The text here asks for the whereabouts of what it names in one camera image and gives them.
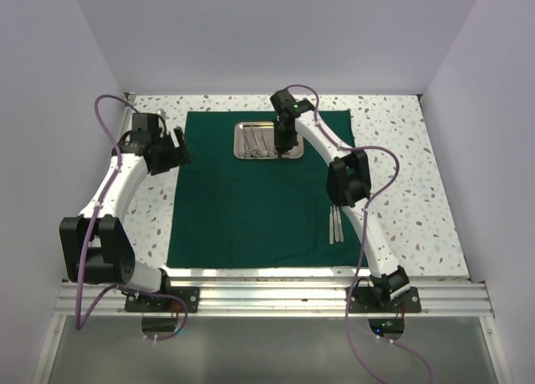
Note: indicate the steel instrument tray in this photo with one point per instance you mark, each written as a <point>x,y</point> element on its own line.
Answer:
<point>254,128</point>

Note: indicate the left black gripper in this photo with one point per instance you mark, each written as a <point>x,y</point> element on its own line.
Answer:
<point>176,153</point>

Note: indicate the aluminium left rail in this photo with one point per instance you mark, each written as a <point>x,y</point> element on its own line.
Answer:
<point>125,116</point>

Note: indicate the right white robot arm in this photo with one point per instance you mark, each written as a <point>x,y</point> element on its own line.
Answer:
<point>349,186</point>

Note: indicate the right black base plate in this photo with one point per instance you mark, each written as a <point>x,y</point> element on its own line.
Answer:
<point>364,301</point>

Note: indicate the steel surgical scissors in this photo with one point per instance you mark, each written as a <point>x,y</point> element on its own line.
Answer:
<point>250,150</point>

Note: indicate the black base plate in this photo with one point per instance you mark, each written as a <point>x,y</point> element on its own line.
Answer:
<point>364,301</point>
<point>177,298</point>

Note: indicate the steel forceps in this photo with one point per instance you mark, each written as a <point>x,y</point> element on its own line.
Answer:
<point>266,147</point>

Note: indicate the aluminium front rail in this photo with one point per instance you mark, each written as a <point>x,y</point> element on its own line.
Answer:
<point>330,298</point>

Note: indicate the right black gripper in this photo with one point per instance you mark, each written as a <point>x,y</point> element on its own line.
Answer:
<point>283,145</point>

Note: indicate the steel scalpel handle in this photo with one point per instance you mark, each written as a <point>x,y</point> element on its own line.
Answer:
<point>331,225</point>
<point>335,224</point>
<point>341,233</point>

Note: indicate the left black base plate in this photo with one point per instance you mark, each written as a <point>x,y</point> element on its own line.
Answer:
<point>177,298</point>

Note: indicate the aluminium rail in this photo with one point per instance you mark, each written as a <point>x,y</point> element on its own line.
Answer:
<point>125,116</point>
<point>330,298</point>

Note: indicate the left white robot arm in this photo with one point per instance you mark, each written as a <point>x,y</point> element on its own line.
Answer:
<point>96,247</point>

